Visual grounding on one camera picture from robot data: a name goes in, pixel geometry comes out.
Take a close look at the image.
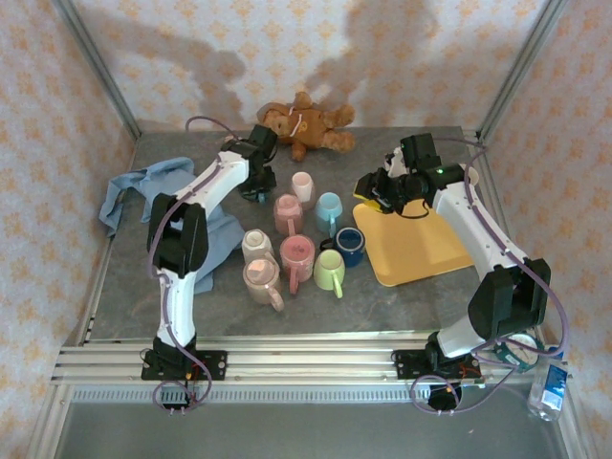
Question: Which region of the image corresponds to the plain pink mug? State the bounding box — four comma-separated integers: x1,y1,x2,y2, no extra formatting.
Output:
272,193,304,236

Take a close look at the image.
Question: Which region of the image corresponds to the pale pink handleless cup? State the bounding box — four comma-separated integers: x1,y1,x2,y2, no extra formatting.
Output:
288,171,317,210

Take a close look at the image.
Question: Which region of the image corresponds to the light blue mug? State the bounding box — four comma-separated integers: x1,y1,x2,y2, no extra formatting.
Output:
314,191,344,238

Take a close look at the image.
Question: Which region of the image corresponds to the yellow tray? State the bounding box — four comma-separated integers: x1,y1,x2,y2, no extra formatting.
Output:
352,188,479,288

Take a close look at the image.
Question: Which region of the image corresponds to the white mug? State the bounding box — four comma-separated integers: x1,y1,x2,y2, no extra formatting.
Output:
241,229,276,263

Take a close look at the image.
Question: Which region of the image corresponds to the dark blue mug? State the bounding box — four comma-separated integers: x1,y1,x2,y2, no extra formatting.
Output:
318,226,367,269

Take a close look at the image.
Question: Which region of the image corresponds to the pink patterned mug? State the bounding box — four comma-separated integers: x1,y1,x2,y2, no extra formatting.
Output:
278,233,317,295

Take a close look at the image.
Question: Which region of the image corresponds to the light green mug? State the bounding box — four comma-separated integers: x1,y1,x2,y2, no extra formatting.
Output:
313,249,346,299

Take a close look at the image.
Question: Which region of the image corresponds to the large pale pink mug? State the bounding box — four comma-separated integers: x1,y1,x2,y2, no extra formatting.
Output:
242,257,286,313

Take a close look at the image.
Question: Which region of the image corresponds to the brown teddy bear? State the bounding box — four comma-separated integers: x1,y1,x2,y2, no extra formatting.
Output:
256,90,358,163

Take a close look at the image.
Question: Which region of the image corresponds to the light blue cloth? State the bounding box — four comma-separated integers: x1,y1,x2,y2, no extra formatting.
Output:
98,156,246,298

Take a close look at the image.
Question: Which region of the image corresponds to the teal dial clock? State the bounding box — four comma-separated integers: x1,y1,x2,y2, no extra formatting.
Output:
492,333,546,374

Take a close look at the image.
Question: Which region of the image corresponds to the clear water bottle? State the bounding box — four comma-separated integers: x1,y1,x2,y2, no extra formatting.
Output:
526,353,573,423

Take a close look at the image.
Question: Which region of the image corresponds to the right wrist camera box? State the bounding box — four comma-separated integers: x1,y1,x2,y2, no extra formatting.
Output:
383,146,407,179

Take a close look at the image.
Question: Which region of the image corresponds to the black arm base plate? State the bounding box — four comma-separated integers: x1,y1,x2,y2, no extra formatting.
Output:
391,348,484,383
141,350,229,383

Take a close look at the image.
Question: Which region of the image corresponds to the aluminium frame post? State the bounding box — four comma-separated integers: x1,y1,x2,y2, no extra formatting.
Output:
476,0,571,144
51,0,143,141

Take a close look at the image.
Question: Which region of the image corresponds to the aluminium mounting rail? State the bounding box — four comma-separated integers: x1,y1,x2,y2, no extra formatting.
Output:
50,334,570,387

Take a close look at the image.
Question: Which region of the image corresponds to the grey slotted cable duct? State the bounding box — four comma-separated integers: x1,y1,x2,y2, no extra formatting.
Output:
71,387,532,404

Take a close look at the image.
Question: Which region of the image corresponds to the black cable connector block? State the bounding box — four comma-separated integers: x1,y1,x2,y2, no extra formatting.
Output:
428,384,463,412
160,382,197,413

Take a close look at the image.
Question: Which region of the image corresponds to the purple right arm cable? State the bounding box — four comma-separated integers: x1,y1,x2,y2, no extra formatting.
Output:
410,136,571,418

